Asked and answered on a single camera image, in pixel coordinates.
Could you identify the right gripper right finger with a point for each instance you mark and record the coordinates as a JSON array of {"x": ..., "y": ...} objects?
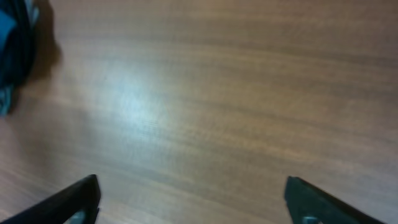
[{"x": 308, "y": 204}]

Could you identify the black folded shirt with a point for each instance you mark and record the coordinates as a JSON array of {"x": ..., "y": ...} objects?
[{"x": 19, "y": 52}]

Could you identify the blue folded shirt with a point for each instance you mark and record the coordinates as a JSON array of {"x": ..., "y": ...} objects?
[{"x": 7, "y": 25}]

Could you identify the light grey folded shirt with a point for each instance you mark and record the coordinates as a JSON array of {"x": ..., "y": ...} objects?
[{"x": 6, "y": 99}]

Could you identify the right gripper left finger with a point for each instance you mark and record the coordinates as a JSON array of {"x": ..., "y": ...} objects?
[{"x": 78, "y": 203}]

